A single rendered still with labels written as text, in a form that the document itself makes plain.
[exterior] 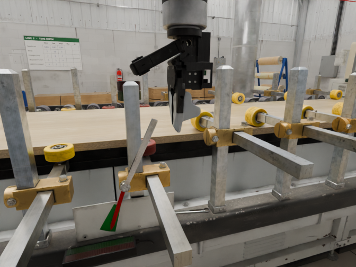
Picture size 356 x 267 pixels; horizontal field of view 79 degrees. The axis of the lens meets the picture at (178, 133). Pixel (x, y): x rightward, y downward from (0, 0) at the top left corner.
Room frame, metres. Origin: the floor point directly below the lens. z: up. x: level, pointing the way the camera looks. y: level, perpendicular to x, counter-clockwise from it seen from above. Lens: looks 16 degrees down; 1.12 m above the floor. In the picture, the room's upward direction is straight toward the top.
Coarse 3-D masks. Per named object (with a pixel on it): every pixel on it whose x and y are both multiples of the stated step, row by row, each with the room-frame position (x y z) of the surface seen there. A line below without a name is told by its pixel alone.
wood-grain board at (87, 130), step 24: (0, 120) 1.02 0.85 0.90; (48, 120) 1.02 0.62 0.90; (72, 120) 1.02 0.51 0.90; (96, 120) 1.02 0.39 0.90; (120, 120) 1.02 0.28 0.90; (144, 120) 1.02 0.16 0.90; (168, 120) 1.02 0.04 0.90; (240, 120) 1.02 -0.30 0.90; (0, 144) 0.66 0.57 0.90; (48, 144) 0.66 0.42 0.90; (96, 144) 0.69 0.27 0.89; (120, 144) 0.71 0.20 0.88
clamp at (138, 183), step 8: (144, 168) 0.54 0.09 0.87; (152, 168) 0.54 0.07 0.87; (160, 168) 0.54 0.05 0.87; (168, 168) 0.54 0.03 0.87; (120, 176) 0.51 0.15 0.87; (136, 176) 0.51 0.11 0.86; (144, 176) 0.52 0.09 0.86; (160, 176) 0.53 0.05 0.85; (168, 176) 0.53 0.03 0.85; (136, 184) 0.51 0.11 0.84; (144, 184) 0.51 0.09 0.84; (168, 184) 0.53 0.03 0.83
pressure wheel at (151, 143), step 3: (150, 141) 0.67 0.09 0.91; (153, 141) 0.67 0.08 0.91; (150, 144) 0.64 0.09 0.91; (153, 144) 0.65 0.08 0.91; (147, 147) 0.63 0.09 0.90; (150, 147) 0.64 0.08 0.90; (153, 147) 0.65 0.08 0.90; (147, 150) 0.63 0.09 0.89; (150, 150) 0.64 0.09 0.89; (153, 150) 0.65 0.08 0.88; (144, 153) 0.63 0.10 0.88; (147, 153) 0.63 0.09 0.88; (150, 153) 0.64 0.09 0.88; (153, 153) 0.65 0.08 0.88
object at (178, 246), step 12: (144, 156) 0.65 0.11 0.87; (156, 180) 0.49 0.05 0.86; (156, 192) 0.44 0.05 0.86; (156, 204) 0.39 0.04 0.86; (168, 204) 0.39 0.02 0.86; (168, 216) 0.35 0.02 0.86; (168, 228) 0.32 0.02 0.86; (180, 228) 0.32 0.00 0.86; (168, 240) 0.29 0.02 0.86; (180, 240) 0.29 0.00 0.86; (168, 252) 0.29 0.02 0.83; (180, 252) 0.27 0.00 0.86; (180, 264) 0.27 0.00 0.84
